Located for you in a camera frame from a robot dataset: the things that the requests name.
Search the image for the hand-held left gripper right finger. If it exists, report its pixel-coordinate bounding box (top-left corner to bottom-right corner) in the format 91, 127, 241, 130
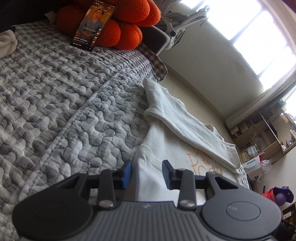
162, 160, 241, 209

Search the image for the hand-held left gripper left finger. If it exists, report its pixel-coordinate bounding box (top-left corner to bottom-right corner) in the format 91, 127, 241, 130
55, 160, 133, 209

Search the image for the white t-shirt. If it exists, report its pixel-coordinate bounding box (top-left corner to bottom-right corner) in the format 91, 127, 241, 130
132, 77, 245, 203

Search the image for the clear plastic bag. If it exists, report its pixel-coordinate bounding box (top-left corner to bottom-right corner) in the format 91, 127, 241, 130
260, 159, 273, 174

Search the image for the white paper shopping bag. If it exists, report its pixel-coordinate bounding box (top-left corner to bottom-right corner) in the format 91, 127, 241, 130
242, 153, 266, 182

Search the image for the wooden shelf unit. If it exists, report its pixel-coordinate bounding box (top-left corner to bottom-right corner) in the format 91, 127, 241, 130
231, 100, 296, 165

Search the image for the grey patterned quilt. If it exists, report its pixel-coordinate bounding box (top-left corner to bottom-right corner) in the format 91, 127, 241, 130
0, 20, 251, 232

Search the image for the grey patterned curtain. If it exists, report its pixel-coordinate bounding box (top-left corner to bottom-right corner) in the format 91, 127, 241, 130
225, 71, 296, 129

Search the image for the small window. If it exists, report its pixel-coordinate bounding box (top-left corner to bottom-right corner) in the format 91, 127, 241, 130
283, 93, 296, 121

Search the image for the dark grey sofa armrest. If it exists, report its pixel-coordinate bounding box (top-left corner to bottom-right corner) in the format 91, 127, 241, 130
0, 0, 169, 56

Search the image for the white office chair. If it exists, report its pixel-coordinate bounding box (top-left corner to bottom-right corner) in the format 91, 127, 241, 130
159, 0, 211, 50

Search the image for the orange pumpkin cushion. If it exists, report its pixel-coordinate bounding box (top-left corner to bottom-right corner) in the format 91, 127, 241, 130
55, 0, 161, 50

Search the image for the smartphone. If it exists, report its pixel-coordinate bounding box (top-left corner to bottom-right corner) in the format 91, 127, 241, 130
70, 0, 117, 52

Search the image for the grey backpack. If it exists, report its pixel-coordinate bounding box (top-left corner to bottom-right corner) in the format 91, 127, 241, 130
159, 11, 185, 33

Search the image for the large window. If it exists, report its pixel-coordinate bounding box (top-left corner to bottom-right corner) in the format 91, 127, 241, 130
180, 0, 296, 86

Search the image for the beige cloth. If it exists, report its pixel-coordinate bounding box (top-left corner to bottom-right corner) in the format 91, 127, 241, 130
0, 30, 18, 59

